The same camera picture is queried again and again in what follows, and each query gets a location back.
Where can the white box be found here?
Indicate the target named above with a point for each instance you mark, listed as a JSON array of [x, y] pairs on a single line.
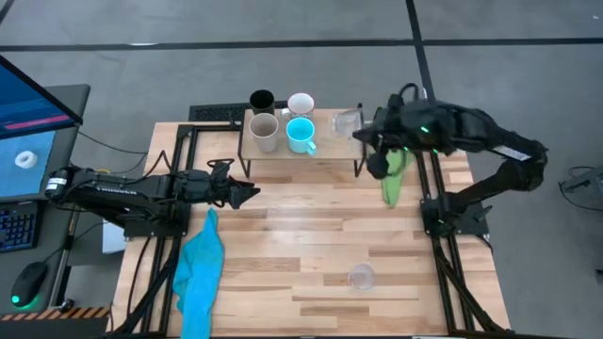
[[113, 237]]

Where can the computer monitor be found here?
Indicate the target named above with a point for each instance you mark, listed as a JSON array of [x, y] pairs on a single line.
[[28, 103]]

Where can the grey side desk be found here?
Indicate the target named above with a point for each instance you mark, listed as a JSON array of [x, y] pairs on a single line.
[[70, 101]]

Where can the beige cup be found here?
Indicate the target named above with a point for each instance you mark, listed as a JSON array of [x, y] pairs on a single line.
[[264, 132]]

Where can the black aluminium frame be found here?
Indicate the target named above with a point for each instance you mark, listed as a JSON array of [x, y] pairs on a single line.
[[476, 229]]

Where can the white tape roll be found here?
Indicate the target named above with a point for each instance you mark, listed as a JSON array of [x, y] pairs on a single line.
[[26, 159]]

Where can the wooden shelf with black legs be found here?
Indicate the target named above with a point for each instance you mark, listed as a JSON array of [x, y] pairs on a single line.
[[330, 148]]

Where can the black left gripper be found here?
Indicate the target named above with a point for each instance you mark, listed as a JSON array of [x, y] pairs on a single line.
[[207, 186]]

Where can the green cloth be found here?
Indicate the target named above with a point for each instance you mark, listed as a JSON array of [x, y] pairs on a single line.
[[396, 186]]

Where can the blue cloth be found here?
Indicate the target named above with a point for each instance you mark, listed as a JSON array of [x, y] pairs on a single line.
[[200, 273]]

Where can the black perforated mat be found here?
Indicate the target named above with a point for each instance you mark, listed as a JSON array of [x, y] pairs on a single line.
[[216, 112]]

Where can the black keyboard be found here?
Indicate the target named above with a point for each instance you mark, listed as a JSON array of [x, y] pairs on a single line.
[[16, 226]]

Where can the black yellow hazard strip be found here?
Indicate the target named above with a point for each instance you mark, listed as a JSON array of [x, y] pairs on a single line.
[[70, 313]]

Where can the clear glass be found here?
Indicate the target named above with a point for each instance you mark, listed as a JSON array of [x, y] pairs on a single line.
[[361, 277], [344, 123]]

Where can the grey patterned white mug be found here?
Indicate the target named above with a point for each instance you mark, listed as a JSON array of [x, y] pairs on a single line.
[[300, 104]]

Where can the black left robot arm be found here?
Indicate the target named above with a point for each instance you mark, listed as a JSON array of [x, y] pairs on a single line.
[[118, 190]]

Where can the black computer mouse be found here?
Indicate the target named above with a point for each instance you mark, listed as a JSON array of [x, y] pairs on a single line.
[[28, 285]]

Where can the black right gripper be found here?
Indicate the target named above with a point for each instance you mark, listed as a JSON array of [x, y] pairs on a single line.
[[400, 124]]

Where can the black cup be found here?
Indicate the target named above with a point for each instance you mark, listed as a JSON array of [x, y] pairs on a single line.
[[262, 101]]

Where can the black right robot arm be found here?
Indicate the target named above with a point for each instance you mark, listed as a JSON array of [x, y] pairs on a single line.
[[518, 155]]

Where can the teal mug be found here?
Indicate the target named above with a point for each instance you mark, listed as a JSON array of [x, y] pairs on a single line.
[[300, 133]]

